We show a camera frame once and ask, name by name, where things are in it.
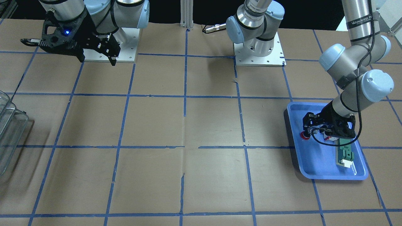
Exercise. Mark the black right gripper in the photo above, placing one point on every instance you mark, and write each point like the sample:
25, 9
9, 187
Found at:
84, 34

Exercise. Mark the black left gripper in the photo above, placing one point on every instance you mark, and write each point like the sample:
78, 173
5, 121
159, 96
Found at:
326, 116

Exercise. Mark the red emergency stop button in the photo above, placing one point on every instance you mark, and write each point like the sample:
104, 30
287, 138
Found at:
306, 135

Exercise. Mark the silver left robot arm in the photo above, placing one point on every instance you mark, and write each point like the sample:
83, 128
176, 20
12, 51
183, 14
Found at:
255, 24

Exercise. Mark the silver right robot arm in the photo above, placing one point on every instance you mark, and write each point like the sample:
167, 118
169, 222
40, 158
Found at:
107, 15

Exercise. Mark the white circuit breaker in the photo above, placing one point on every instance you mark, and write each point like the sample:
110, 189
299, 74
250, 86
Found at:
327, 137

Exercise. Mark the blue plastic tray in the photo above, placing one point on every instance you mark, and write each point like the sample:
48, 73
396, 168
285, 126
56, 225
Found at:
316, 161

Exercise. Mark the green terminal block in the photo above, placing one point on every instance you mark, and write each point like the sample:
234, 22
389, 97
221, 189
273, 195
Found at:
344, 154

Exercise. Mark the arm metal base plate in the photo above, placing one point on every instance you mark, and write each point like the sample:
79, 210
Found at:
127, 39
260, 53

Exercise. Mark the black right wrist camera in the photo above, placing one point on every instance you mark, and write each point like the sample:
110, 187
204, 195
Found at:
57, 36

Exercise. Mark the aluminium frame post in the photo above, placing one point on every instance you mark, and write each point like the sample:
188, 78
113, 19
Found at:
186, 20

